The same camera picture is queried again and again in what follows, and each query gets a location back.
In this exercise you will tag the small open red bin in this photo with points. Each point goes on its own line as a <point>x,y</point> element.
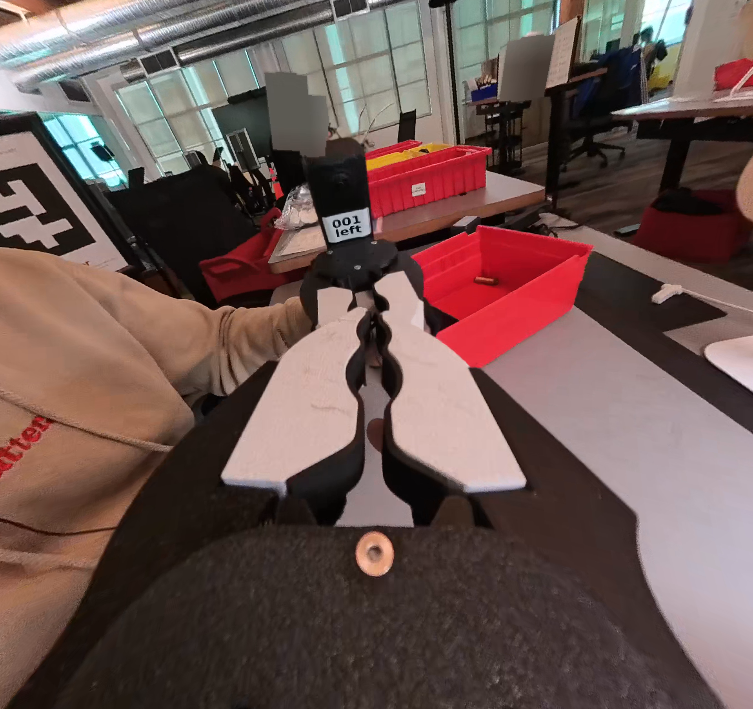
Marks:
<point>517,315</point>

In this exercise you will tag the white paper board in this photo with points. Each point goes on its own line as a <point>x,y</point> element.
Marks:
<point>563,53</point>

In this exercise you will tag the white flat device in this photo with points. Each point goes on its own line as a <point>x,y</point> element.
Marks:
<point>732,359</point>

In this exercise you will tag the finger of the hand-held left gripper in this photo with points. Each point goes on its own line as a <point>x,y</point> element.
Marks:
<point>406,300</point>
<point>334,306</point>

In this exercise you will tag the black screen panel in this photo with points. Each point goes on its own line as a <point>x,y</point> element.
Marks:
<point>244,124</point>

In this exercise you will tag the person's left forearm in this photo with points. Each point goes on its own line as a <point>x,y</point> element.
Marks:
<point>247,344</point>

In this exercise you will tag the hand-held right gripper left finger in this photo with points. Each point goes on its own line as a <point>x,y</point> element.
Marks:
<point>306,403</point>

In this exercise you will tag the dark standing desk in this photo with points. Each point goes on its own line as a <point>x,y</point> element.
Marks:
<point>682,121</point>

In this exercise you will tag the red beanbag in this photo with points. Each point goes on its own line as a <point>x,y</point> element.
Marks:
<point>688,232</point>

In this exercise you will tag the white plug adapter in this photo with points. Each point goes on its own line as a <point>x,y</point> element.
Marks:
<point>666,292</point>

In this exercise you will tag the black office chair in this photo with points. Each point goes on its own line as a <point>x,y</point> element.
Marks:
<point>600,109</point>

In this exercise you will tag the silver ventilation duct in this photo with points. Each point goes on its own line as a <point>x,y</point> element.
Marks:
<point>176,9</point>

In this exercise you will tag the person's beige hoodie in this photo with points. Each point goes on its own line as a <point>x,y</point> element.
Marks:
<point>76,379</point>

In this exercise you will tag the clear plastic bag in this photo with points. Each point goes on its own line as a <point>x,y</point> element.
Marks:
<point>297,212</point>

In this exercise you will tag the black floor lamp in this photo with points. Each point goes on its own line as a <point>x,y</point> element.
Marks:
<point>450,62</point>

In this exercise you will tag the grey divider panel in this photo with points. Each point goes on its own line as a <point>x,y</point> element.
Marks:
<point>526,68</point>

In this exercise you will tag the black and white marker board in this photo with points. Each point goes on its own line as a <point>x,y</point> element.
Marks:
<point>35,203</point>

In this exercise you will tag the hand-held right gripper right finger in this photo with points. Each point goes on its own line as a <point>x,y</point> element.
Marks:
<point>447,421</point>

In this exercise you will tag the small brown cylinder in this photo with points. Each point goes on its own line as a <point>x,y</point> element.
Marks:
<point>486,281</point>

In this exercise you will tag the red bag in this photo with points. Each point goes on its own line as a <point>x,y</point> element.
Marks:
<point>235,273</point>

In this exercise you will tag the large ribbed red tote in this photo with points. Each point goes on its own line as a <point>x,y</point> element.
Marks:
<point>429,182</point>

